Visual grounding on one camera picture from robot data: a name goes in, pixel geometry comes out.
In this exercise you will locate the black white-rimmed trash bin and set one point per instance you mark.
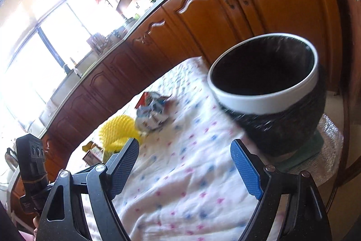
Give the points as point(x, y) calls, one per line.
point(253, 105)

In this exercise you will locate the red snack packet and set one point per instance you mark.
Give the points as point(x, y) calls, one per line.
point(142, 99)

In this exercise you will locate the small printed carton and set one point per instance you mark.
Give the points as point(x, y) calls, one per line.
point(91, 155)

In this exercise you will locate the yellow foam fruit net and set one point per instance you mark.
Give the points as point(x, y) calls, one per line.
point(118, 131)

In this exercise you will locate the blue white wrapper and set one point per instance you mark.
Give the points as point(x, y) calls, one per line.
point(153, 116)

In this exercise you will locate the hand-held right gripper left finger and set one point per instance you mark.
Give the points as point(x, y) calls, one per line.
point(124, 162)

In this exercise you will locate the wooden lower kitchen cabinets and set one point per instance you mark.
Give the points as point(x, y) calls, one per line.
point(253, 3)

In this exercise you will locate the metal sink faucet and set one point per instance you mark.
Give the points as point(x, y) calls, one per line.
point(72, 70)

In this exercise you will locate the metal kettle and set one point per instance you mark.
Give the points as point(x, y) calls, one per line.
point(11, 159)

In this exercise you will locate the wooden utensil holder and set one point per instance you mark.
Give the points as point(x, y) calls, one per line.
point(98, 42)

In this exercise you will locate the red wooden glass door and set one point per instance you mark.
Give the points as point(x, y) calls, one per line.
point(348, 32)

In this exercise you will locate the kitchen window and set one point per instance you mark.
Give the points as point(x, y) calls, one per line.
point(56, 46)

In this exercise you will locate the white star-printed blanket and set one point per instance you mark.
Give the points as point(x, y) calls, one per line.
point(183, 173)

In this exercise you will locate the white countertop appliance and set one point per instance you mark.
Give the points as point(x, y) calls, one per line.
point(129, 22)

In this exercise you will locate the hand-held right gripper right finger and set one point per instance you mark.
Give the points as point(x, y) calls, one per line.
point(245, 170)

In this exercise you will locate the silver foil mat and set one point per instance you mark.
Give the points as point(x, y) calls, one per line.
point(331, 139)

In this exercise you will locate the green mat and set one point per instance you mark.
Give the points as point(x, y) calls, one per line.
point(307, 150)

